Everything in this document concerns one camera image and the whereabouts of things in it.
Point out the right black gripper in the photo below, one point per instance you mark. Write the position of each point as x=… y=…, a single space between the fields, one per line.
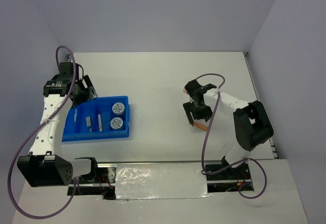
x=207 y=114

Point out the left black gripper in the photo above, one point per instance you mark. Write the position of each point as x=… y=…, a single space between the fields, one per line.
x=91 y=93

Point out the orange plastic clip case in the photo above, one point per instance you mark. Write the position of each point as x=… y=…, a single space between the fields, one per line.
x=201 y=126

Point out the blue plastic clip case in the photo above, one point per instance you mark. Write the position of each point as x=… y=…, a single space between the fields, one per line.
x=75 y=115

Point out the grey eraser block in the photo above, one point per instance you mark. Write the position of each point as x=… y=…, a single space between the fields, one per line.
x=88 y=121

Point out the blue round tape tin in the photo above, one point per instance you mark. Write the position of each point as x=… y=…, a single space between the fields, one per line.
x=118 y=108

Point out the blue white marker pen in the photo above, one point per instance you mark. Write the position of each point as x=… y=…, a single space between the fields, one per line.
x=100 y=123

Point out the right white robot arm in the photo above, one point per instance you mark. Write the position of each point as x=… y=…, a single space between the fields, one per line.
x=251 y=123

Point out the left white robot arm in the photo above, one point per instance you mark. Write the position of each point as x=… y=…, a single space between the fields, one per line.
x=44 y=164

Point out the blue plastic divided tray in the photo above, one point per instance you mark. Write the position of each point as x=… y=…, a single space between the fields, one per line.
x=80 y=132

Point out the silver foil sheet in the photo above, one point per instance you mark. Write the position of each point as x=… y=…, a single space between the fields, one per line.
x=160 y=181

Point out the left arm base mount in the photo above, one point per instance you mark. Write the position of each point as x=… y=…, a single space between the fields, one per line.
x=102 y=185

